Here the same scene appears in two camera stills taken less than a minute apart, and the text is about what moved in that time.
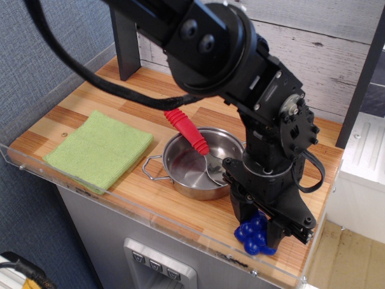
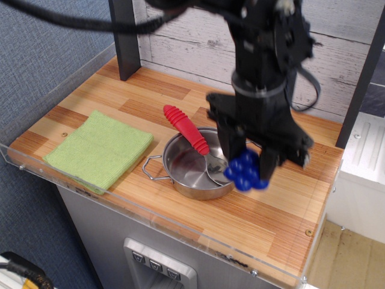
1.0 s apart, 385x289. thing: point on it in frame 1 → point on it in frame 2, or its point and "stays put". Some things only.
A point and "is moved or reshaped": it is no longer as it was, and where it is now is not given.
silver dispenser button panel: x=150 y=268 stays put
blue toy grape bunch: x=252 y=234 is moved or reshaped
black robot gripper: x=271 y=182 → x=264 y=115
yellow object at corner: x=30 y=284 stays put
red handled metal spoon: x=213 y=164 stays put
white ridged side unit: x=357 y=202 stays put
